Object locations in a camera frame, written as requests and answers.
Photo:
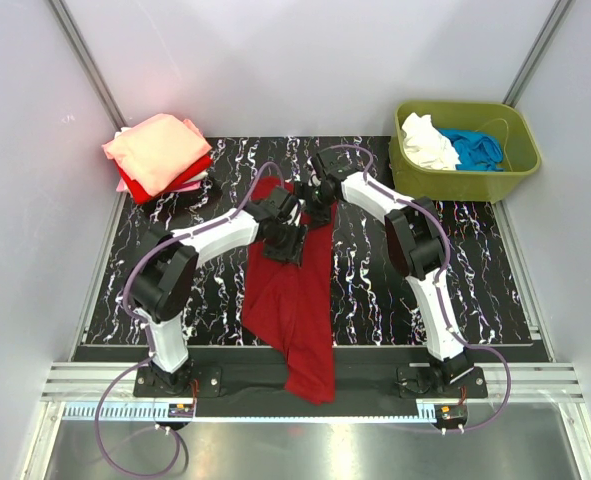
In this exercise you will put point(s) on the folded red t-shirt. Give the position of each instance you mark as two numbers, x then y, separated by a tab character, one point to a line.
141	196

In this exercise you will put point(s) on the crumpled blue t-shirt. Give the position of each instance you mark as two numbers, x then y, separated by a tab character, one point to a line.
477	151

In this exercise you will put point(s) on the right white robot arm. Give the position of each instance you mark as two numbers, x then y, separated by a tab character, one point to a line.
417	247

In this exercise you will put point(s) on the folded peach t-shirt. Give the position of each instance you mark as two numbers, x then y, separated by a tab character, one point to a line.
156	151

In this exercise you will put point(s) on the folded pink t-shirt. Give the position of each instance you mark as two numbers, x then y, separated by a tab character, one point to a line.
192	125

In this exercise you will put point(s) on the crumpled white t-shirt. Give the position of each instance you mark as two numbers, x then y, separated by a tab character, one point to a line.
425	146

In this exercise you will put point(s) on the aluminium frame post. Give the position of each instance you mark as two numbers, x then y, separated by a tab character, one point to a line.
553	22
82	52

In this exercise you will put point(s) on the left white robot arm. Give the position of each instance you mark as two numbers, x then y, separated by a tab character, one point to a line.
157	289

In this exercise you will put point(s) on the dark red t-shirt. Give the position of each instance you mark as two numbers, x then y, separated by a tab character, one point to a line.
288	307

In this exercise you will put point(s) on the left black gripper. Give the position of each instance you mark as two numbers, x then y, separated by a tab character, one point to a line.
292	253

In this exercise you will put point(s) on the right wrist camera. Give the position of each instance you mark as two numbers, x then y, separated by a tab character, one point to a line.
329	164

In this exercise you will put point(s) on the left aluminium frame post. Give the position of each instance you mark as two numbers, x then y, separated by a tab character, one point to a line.
82	52

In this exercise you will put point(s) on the olive green plastic bin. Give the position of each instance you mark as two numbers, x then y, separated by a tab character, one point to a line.
520	156

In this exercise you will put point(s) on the right aluminium frame post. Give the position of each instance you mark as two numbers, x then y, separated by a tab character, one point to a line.
553	22

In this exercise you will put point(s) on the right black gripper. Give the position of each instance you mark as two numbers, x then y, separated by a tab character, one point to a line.
320	219

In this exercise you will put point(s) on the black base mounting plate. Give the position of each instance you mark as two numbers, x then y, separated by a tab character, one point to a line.
377	383

